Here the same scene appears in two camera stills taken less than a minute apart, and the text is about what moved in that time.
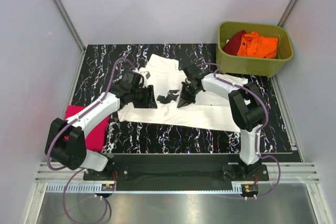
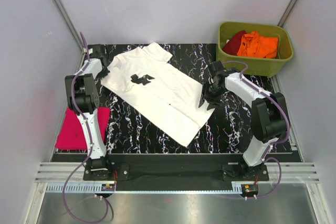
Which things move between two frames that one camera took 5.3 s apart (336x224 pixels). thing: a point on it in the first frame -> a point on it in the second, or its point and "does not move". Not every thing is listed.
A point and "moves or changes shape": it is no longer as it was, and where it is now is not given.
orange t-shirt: x=253 y=45 does not move
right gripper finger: x=182 y=103 -> x=201 y=101
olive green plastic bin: x=251 y=50 does not move
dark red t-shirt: x=233 y=44 does not move
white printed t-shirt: x=209 y=112 moves or changes shape
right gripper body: x=188 y=92 -> x=211 y=93
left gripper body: x=140 y=98 -> x=104 y=73
